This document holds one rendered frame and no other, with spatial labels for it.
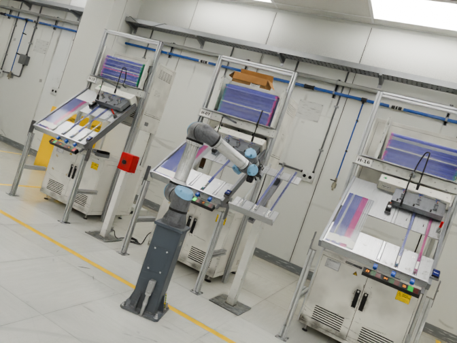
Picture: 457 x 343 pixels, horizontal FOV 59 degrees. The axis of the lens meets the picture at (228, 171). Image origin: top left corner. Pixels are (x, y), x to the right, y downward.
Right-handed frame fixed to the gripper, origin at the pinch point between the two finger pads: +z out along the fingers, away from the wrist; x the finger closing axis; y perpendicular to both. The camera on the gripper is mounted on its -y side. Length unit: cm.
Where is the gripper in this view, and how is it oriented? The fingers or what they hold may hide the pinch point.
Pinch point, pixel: (256, 180)
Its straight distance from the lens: 300.1
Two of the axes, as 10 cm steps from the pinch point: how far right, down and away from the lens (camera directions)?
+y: 4.8, -7.9, 3.8
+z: 2.2, 5.3, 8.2
